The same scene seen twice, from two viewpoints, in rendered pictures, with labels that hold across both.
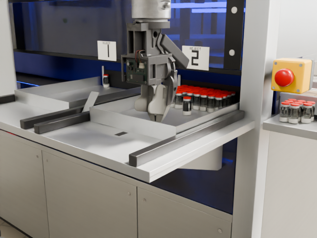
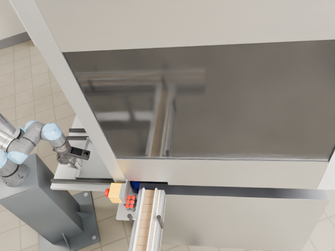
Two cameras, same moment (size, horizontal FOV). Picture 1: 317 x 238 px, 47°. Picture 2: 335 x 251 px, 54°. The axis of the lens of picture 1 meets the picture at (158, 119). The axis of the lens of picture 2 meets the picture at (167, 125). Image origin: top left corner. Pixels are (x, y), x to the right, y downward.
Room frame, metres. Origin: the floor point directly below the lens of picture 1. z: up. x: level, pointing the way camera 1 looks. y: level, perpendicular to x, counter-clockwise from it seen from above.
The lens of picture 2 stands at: (0.82, -1.13, 2.37)
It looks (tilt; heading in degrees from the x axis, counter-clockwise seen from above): 51 degrees down; 68
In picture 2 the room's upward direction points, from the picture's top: 13 degrees counter-clockwise
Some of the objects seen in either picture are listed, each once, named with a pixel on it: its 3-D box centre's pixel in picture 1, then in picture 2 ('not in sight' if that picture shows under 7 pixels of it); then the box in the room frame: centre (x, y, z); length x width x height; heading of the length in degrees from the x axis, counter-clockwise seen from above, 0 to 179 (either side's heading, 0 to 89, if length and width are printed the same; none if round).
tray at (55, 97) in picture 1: (87, 92); not in sight; (1.12, 0.22, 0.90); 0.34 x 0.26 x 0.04; 141
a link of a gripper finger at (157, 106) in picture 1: (156, 106); (73, 166); (0.71, 0.00, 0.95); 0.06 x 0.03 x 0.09; 141
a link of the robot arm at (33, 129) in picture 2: not in sight; (36, 132); (0.66, 0.09, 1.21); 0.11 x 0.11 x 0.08; 32
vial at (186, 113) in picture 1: (187, 106); not in sight; (0.90, -0.07, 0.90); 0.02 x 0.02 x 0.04
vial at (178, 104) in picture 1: (179, 99); not in sight; (0.97, -0.06, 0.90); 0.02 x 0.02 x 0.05
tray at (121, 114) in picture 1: (174, 108); (111, 158); (0.90, -0.04, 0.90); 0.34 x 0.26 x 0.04; 141
